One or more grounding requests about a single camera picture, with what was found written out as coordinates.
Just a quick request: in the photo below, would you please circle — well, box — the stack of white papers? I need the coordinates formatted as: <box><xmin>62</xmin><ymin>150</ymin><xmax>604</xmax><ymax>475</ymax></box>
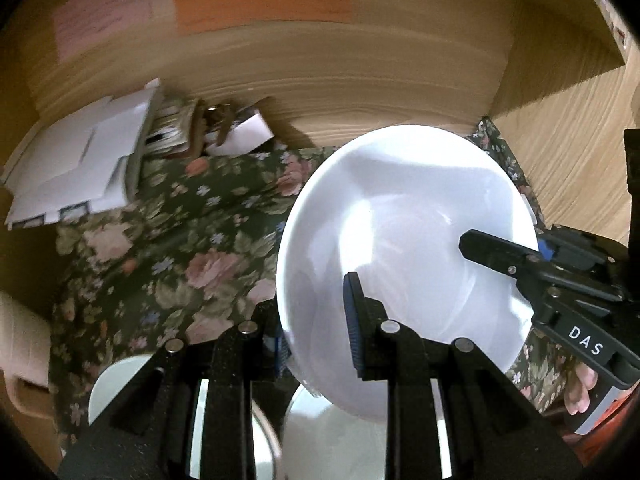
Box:
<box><xmin>2</xmin><ymin>77</ymin><xmax>166</xmax><ymax>231</ymax></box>

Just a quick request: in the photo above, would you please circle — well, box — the white folded card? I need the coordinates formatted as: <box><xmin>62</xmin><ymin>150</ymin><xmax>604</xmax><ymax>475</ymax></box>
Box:
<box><xmin>205</xmin><ymin>110</ymin><xmax>275</xmax><ymax>157</ymax></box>

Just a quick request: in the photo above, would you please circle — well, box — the orange sticky note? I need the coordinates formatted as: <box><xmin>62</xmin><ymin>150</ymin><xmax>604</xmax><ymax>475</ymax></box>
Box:
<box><xmin>172</xmin><ymin>0</ymin><xmax>355</xmax><ymax>37</ymax></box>

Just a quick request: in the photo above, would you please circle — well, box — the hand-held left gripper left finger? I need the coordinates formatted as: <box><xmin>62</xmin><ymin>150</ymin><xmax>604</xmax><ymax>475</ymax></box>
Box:
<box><xmin>59</xmin><ymin>302</ymin><xmax>292</xmax><ymax>480</ymax></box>

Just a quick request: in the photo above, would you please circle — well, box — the white plate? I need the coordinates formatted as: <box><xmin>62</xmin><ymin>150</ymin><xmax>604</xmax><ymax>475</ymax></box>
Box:
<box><xmin>282</xmin><ymin>382</ymin><xmax>453</xmax><ymax>480</ymax></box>

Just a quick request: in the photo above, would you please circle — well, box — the dark green floral tablecloth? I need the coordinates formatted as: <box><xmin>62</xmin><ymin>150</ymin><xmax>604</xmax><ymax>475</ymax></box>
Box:
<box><xmin>47</xmin><ymin>117</ymin><xmax>601</xmax><ymax>461</ymax></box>

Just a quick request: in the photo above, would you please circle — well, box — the pink sticky note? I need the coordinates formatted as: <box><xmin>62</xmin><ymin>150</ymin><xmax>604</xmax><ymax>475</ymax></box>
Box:
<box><xmin>52</xmin><ymin>0</ymin><xmax>156</xmax><ymax>61</ymax></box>

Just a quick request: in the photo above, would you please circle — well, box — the stack of thin booklets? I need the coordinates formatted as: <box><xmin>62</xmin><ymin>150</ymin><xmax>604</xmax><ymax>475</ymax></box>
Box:
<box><xmin>135</xmin><ymin>97</ymin><xmax>201</xmax><ymax>158</ymax></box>

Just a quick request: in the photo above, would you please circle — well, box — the pale pink bowl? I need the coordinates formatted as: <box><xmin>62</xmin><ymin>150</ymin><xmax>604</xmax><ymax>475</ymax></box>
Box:
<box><xmin>276</xmin><ymin>124</ymin><xmax>540</xmax><ymax>423</ymax></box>

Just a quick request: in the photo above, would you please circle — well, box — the beige cylinder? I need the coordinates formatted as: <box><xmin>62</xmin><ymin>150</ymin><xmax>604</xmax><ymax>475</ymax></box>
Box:
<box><xmin>0</xmin><ymin>290</ymin><xmax>53</xmax><ymax>418</ymax></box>

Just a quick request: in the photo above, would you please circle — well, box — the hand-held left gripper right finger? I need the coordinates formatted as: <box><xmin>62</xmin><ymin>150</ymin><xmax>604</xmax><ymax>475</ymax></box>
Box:
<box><xmin>343</xmin><ymin>271</ymin><xmax>583</xmax><ymax>480</ymax></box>

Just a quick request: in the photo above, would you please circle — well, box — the orange cloth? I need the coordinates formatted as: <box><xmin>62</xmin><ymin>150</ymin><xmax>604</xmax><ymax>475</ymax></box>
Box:
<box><xmin>570</xmin><ymin>385</ymin><xmax>636</xmax><ymax>448</ymax></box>

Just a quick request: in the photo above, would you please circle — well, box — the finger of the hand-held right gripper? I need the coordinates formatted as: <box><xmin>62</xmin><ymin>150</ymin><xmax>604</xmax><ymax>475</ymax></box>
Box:
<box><xmin>458</xmin><ymin>229</ymin><xmax>551</xmax><ymax>291</ymax></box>
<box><xmin>537</xmin><ymin>224</ymin><xmax>631</xmax><ymax>306</ymax></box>

